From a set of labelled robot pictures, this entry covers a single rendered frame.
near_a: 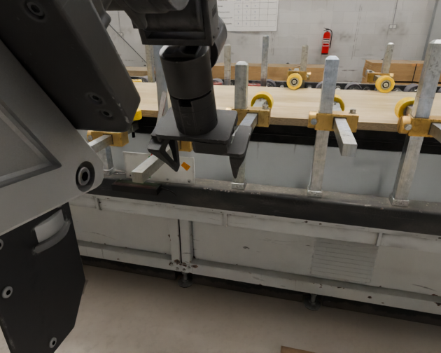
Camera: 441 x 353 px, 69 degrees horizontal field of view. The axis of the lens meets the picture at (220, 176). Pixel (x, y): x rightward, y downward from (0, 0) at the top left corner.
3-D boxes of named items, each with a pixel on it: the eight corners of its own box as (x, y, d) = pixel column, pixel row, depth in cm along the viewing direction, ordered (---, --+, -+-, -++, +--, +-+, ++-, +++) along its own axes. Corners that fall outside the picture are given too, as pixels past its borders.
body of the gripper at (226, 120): (172, 116, 49) (162, 71, 44) (239, 120, 47) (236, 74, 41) (157, 144, 45) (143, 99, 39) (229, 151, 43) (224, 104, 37)
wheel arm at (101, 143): (69, 171, 92) (66, 157, 90) (59, 171, 93) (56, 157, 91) (138, 130, 131) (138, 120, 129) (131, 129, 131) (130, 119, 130)
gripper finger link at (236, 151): (211, 157, 54) (204, 111, 47) (253, 161, 52) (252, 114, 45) (199, 188, 50) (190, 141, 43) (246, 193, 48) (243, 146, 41)
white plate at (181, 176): (194, 185, 112) (193, 157, 108) (125, 178, 117) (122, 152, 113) (194, 184, 112) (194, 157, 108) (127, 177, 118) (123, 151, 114)
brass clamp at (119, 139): (121, 147, 112) (119, 133, 110) (87, 144, 115) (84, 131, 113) (129, 142, 118) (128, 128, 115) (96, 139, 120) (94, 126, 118)
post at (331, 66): (318, 212, 106) (339, 56, 86) (306, 211, 107) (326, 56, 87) (317, 207, 109) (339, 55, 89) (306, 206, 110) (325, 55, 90)
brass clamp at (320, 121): (356, 133, 92) (359, 115, 90) (307, 130, 95) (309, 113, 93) (353, 127, 97) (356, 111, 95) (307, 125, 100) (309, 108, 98)
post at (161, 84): (173, 183, 115) (163, 36, 95) (164, 183, 115) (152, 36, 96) (176, 179, 118) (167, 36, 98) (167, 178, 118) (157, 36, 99)
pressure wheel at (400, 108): (419, 95, 105) (394, 106, 108) (428, 116, 107) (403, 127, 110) (414, 92, 111) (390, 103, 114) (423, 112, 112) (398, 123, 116)
